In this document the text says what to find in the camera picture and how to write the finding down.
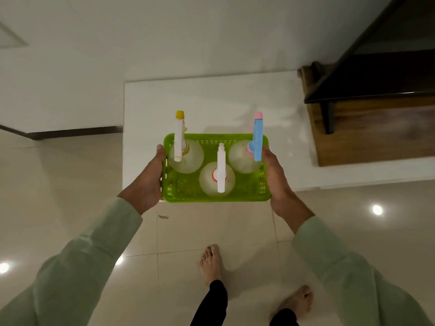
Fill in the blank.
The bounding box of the person's left hand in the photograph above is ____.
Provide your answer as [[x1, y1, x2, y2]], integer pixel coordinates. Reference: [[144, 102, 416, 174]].
[[118, 144, 167, 216]]

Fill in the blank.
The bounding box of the person's right hand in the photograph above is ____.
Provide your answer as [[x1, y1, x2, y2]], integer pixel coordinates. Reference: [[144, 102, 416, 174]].
[[262, 146, 315, 235]]

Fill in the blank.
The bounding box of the green plastic basket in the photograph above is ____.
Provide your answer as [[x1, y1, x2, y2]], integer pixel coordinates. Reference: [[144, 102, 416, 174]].
[[161, 133, 272, 203]]

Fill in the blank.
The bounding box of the person's left forearm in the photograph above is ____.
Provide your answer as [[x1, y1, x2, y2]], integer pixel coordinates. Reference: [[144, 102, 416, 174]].
[[0, 197, 143, 326]]

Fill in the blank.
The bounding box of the person's right forearm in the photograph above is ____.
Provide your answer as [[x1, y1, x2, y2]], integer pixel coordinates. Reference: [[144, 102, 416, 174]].
[[292, 216, 434, 326]]

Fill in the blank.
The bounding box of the blue pink spray bottle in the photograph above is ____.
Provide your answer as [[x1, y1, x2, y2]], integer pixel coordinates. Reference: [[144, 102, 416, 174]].
[[228, 112, 264, 174]]

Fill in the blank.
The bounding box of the yellow-capped spray bottle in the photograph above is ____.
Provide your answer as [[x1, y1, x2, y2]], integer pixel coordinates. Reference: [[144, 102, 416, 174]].
[[168, 111, 205, 174]]

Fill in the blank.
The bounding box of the red-collared white spray bottle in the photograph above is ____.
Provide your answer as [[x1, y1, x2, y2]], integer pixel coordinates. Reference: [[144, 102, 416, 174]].
[[199, 143, 236, 198]]

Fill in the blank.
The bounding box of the white marble step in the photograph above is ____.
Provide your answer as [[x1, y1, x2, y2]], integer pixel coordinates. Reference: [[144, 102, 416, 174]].
[[122, 70, 435, 192]]

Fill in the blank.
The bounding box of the person's left foot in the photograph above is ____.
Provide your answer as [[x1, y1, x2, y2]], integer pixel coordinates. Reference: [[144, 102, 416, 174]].
[[199, 244, 223, 287]]

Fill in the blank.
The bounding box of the person's foot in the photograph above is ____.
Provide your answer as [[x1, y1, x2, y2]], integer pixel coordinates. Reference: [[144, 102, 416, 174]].
[[270, 285, 314, 321], [199, 244, 223, 287]]

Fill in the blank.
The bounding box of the person's right foot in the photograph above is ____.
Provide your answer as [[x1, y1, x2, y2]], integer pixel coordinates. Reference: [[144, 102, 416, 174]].
[[270, 285, 314, 321]]

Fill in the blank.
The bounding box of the person's left leg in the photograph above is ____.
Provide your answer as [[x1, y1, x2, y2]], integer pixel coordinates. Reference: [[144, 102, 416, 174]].
[[190, 280, 228, 326]]

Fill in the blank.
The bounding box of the person's leg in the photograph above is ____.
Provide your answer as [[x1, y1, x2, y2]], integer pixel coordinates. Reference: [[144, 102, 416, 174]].
[[269, 308, 300, 326], [190, 280, 228, 326]]

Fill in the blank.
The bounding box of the person's right leg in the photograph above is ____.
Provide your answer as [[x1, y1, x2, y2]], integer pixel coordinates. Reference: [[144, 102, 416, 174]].
[[269, 308, 300, 326]]

